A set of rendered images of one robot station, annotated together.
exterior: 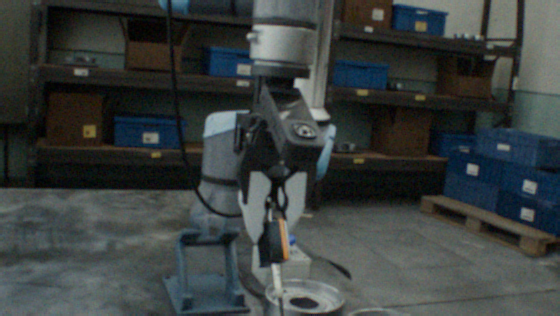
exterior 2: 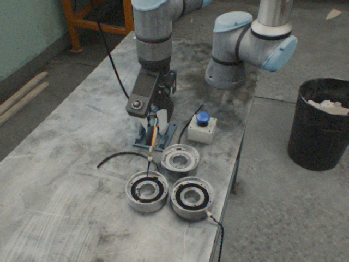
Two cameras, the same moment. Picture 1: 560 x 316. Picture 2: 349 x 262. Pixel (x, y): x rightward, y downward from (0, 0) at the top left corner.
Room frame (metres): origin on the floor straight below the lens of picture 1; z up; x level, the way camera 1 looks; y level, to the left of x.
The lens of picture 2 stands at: (0.16, -0.45, 1.50)
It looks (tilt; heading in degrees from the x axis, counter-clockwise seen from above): 41 degrees down; 39
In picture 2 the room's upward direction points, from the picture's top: straight up
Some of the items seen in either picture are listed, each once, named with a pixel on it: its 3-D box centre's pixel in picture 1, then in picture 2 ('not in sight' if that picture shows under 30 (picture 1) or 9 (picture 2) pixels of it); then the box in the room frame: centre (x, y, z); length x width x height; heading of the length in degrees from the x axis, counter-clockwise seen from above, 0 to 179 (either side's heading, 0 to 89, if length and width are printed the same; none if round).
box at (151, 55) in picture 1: (151, 45); not in sight; (4.12, 1.01, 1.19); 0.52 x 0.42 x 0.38; 111
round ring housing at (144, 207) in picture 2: not in sight; (147, 191); (0.56, -0.05, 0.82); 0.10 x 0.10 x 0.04
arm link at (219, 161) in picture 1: (235, 142); (233, 35); (1.15, 0.09, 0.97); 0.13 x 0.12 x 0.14; 85
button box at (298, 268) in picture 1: (279, 263); (202, 127); (0.84, -0.01, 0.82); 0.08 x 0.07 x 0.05; 21
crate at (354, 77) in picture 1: (350, 74); not in sight; (4.72, -0.52, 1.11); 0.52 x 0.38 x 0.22; 111
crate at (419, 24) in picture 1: (409, 21); not in sight; (4.90, -1.01, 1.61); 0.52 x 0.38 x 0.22; 114
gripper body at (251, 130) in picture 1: (274, 116); (156, 77); (0.67, 0.01, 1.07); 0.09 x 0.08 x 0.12; 22
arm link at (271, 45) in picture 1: (280, 48); (152, 45); (0.66, 0.01, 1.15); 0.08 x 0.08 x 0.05
